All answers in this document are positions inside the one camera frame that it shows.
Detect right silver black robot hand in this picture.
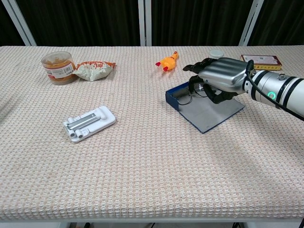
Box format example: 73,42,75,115
182,57,250,105

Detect blue folding tray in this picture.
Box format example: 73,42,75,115
165,82,245,134

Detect black rimmed eyeglasses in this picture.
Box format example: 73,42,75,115
175,82,216,106

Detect small white grey jar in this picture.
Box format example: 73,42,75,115
208,49,224,59

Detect flat red yellow carton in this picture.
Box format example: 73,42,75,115
240,54,283,71

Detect yellow rubber chicken toy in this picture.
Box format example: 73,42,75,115
155,50,179,73

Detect dark curtain panel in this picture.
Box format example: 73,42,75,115
248,0,304,47
151,0,255,47
0,6,25,47
14,0,141,47

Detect beige waffle tablecloth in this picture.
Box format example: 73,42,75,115
0,45,304,220

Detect orange white snack bag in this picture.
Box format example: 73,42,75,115
72,60,116,82

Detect white folding phone stand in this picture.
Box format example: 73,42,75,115
63,105,117,143

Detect clear jar with orange snack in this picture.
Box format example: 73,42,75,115
41,51,76,86

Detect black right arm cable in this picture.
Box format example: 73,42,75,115
246,59,304,122

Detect white frame post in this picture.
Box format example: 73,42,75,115
138,0,152,47
0,0,37,47
238,0,265,47

